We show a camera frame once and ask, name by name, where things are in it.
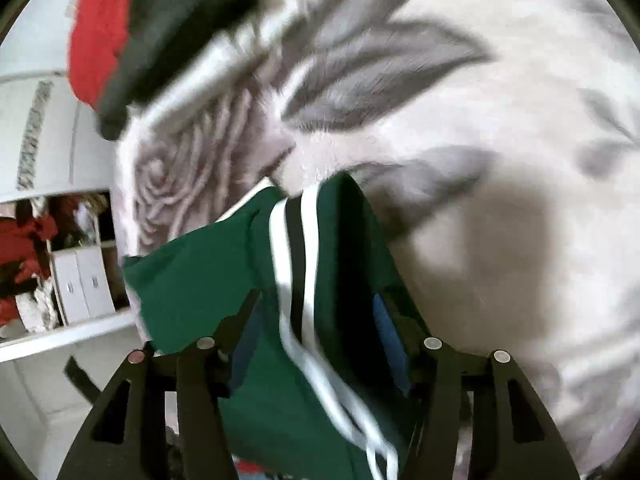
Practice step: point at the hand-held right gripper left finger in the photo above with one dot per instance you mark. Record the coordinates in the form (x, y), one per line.
(241, 355)

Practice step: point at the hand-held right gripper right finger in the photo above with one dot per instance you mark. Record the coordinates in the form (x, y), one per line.
(389, 342)

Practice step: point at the green and white varsity jacket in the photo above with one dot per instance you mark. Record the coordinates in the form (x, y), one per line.
(200, 280)

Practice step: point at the red clothes pile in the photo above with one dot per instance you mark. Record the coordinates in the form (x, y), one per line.
(22, 255)

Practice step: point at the white storage box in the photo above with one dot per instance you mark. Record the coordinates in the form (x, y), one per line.
(96, 280)
(70, 285)

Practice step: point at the pink floral blanket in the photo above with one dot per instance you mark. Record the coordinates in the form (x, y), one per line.
(500, 85)

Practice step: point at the white shelf cabinet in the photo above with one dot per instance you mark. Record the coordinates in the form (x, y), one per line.
(45, 130)

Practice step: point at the dark cloth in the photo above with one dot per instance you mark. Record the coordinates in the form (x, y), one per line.
(175, 15)

